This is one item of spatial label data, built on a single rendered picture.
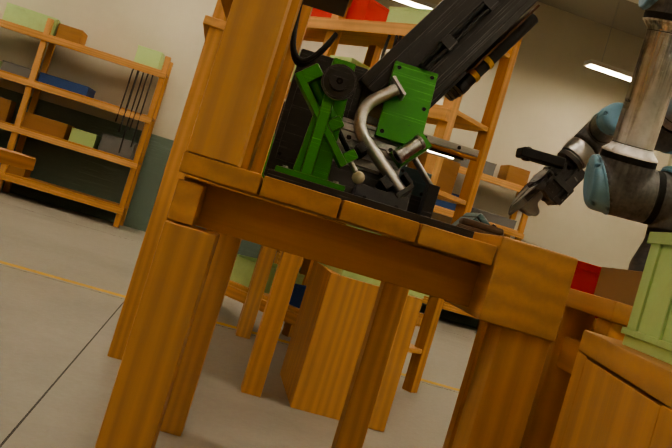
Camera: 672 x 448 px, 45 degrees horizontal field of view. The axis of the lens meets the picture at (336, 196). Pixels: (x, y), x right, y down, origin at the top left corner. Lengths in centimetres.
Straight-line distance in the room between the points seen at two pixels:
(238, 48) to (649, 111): 85
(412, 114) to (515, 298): 74
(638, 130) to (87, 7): 994
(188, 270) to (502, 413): 59
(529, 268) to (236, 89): 58
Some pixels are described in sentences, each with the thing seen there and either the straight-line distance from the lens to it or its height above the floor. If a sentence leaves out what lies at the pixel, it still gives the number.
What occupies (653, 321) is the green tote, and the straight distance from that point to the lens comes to 120.
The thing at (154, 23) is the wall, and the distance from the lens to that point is 1116.
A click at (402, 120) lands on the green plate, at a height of 113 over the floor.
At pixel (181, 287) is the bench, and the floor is 66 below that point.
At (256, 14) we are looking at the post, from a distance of 141.
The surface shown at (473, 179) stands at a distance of 497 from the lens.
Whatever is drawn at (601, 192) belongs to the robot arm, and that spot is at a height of 106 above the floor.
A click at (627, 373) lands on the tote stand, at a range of 111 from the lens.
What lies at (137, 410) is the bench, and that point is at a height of 45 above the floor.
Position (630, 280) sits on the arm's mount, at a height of 90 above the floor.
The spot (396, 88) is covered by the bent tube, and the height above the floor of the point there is 120.
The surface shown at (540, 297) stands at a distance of 145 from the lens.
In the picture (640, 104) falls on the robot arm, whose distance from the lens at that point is 178.
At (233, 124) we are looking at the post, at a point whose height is 95.
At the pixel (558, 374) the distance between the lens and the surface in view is 188.
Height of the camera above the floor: 84
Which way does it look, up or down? 2 degrees up
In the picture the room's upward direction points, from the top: 17 degrees clockwise
